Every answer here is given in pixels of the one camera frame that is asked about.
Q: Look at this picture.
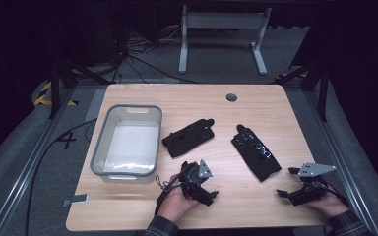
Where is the black glove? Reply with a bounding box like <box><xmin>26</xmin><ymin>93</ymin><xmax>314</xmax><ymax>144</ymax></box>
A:
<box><xmin>230</xmin><ymin>123</ymin><xmax>283</xmax><ymax>183</ymax></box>
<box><xmin>161</xmin><ymin>118</ymin><xmax>216</xmax><ymax>159</ymax></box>

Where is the white metal table frame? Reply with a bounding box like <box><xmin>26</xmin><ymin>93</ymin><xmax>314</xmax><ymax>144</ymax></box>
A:
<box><xmin>178</xmin><ymin>4</ymin><xmax>273</xmax><ymax>76</ymax></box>

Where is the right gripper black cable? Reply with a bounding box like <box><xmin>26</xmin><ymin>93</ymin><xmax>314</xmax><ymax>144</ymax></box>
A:
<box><xmin>319</xmin><ymin>181</ymin><xmax>350</xmax><ymax>208</ymax></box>

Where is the black metal stand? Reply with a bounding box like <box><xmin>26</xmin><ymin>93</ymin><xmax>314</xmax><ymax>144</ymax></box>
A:
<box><xmin>48</xmin><ymin>57</ymin><xmax>113</xmax><ymax>120</ymax></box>
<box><xmin>275</xmin><ymin>60</ymin><xmax>330</xmax><ymax>123</ymax></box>

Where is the person's left hand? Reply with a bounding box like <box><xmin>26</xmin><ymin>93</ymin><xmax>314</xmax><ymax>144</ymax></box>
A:
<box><xmin>157</xmin><ymin>175</ymin><xmax>201</xmax><ymax>224</ymax></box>

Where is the black floor cable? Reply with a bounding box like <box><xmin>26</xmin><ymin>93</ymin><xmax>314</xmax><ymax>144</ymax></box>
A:
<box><xmin>24</xmin><ymin>117</ymin><xmax>98</xmax><ymax>236</ymax></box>

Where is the tangle of floor cables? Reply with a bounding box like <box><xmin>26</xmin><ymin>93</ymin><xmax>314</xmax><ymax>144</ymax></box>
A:
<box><xmin>111</xmin><ymin>24</ymin><xmax>200</xmax><ymax>85</ymax></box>

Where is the person's right hand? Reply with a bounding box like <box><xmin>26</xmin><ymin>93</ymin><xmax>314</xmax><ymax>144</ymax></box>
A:
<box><xmin>303</xmin><ymin>194</ymin><xmax>350</xmax><ymax>219</ymax></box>

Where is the yellow black hazard tape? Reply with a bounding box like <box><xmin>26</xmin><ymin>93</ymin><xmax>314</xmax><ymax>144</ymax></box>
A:
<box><xmin>33</xmin><ymin>81</ymin><xmax>80</xmax><ymax>107</ymax></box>

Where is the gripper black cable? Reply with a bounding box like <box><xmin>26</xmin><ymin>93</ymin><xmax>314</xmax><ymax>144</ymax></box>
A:
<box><xmin>319</xmin><ymin>181</ymin><xmax>350</xmax><ymax>208</ymax></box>
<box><xmin>154</xmin><ymin>163</ymin><xmax>191</xmax><ymax>215</ymax></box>

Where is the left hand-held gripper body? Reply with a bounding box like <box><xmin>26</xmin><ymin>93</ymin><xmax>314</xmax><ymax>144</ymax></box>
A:
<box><xmin>177</xmin><ymin>159</ymin><xmax>216</xmax><ymax>207</ymax></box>

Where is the small silver metal clip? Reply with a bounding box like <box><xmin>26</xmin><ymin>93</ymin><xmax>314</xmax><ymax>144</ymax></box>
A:
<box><xmin>61</xmin><ymin>193</ymin><xmax>90</xmax><ymax>208</ymax></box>

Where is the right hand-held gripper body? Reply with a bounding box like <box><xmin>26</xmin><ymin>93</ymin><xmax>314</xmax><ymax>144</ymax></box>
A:
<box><xmin>288</xmin><ymin>162</ymin><xmax>338</xmax><ymax>207</ymax></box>

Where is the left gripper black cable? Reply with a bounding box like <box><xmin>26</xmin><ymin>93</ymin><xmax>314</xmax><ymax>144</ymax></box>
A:
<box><xmin>154</xmin><ymin>163</ymin><xmax>191</xmax><ymax>215</ymax></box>

